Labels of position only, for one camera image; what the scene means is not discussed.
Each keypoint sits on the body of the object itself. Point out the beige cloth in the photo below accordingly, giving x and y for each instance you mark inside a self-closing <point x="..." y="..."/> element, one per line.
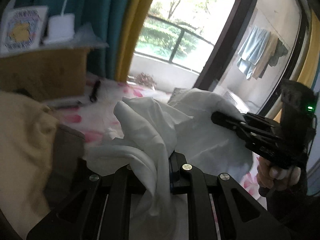
<point x="27" y="135"/>

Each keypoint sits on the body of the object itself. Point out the white garment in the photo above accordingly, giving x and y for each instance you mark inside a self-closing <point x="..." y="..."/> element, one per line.
<point x="152" y="132"/>

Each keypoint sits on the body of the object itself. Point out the wooden shelf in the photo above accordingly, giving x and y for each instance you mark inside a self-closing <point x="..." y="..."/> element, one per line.
<point x="47" y="73"/>

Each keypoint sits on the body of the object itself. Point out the black door frame post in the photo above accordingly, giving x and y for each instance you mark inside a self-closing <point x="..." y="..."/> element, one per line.
<point x="227" y="43"/>

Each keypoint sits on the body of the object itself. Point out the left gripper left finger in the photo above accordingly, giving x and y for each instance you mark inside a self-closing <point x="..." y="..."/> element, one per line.
<point x="98" y="208"/>

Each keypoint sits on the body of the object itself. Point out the hanging light blue towel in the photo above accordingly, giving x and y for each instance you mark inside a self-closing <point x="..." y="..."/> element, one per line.
<point x="252" y="50"/>

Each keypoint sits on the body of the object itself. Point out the right hand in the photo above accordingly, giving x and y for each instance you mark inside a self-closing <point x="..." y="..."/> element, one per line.
<point x="271" y="177"/>

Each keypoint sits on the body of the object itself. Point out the floral pink bed sheet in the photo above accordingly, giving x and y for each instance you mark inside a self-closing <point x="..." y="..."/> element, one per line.
<point x="97" y="122"/>

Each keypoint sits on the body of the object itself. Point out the teal curtain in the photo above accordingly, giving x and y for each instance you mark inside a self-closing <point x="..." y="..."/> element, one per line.
<point x="106" y="18"/>

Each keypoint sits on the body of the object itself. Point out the white router box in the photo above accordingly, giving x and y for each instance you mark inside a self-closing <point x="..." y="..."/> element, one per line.
<point x="60" y="27"/>

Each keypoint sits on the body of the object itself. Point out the balcony railing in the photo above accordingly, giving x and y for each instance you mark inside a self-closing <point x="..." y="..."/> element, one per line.
<point x="173" y="44"/>

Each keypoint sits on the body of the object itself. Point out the yellow curtain right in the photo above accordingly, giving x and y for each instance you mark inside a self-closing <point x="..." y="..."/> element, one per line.
<point x="304" y="59"/>

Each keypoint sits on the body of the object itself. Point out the hanging beige garment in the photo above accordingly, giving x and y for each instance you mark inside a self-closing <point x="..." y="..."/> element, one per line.
<point x="267" y="54"/>

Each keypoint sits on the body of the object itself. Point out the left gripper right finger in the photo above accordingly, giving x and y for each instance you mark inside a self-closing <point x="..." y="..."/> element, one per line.
<point x="218" y="206"/>

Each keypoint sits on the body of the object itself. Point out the yellow curtain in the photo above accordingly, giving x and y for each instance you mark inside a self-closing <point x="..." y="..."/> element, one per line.
<point x="135" y="14"/>
<point x="304" y="59"/>

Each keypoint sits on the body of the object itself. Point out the yellow curtain left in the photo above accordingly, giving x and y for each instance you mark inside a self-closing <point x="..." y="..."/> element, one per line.
<point x="135" y="14"/>

